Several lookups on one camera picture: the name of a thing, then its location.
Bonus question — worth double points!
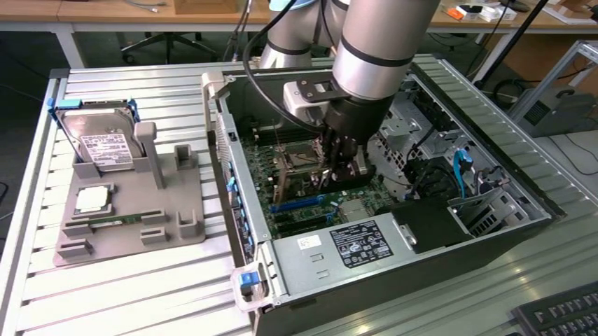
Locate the aluminium profile frame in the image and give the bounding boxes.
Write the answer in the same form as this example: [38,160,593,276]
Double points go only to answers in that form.
[506,40,598,116]

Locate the silver chipset heatsink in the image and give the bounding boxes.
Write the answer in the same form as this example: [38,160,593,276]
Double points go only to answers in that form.
[338,201,375,221]

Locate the brown cardboard box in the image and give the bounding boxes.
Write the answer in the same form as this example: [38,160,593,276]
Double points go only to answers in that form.
[172,0,240,15]

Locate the graphics card with black cooler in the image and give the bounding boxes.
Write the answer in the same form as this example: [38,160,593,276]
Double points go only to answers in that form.
[272,155,379,204]

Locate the black open PC case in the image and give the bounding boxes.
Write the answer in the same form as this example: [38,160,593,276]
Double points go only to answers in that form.
[200,61,569,336]

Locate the blue expansion slot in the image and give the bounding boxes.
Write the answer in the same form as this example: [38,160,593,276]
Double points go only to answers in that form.
[270,197,326,214]

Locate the white papers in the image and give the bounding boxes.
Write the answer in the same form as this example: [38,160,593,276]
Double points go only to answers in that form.
[541,5,598,25]

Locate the wooden desk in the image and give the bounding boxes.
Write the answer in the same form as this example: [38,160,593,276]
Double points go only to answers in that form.
[0,0,598,69]

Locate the grey equipment box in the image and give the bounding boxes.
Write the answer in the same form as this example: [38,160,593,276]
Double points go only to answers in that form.
[509,85,598,139]

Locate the black expansion slot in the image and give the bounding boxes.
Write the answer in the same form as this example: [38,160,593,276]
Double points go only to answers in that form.
[279,215,329,235]

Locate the grey parts rack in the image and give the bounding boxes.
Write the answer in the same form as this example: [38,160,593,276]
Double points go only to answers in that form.
[51,121,207,269]

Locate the grey power supply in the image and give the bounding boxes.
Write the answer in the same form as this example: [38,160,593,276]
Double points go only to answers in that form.
[270,211,419,298]

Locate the black tripod pole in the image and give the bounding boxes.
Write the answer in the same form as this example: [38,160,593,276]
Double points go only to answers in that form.
[471,0,550,88]

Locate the white flat box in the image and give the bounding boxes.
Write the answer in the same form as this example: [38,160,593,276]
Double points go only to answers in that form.
[481,6,519,23]

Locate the silver CPU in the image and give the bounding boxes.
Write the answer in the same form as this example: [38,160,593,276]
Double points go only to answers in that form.
[74,187,114,213]

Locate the blue wire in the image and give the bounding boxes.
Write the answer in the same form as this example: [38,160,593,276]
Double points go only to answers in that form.
[450,148,473,200]

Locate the green RAM stick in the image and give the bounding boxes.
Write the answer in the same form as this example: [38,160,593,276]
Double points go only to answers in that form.
[88,215,144,228]

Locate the silver disk bay cage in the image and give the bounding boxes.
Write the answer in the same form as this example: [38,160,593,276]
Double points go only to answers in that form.
[373,96,462,165]

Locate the CPU socket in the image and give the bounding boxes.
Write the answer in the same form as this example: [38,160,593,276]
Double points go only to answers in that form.
[275,141,326,172]

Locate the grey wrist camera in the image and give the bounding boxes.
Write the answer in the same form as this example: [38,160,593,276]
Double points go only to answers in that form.
[282,79,341,122]

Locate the green motherboard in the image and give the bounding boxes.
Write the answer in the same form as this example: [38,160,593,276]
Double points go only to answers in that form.
[240,122,398,239]

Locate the black office chair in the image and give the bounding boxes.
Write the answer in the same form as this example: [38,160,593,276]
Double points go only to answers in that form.
[119,31,220,66]

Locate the black keyboard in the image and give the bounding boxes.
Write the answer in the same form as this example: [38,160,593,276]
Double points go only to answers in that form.
[509,281,598,336]

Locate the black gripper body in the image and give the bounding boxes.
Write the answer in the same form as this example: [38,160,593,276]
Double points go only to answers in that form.
[322,94,397,141]

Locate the hard disk with blue carrier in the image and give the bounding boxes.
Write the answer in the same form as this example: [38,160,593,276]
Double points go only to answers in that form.
[48,99,146,173]

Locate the black plastic shroud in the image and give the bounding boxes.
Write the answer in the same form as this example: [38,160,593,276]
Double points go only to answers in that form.
[375,198,475,255]

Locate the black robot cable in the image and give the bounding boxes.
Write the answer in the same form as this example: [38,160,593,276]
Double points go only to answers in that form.
[228,0,329,134]

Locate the white orange box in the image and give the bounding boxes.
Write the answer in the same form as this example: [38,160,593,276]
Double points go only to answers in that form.
[443,4,485,22]

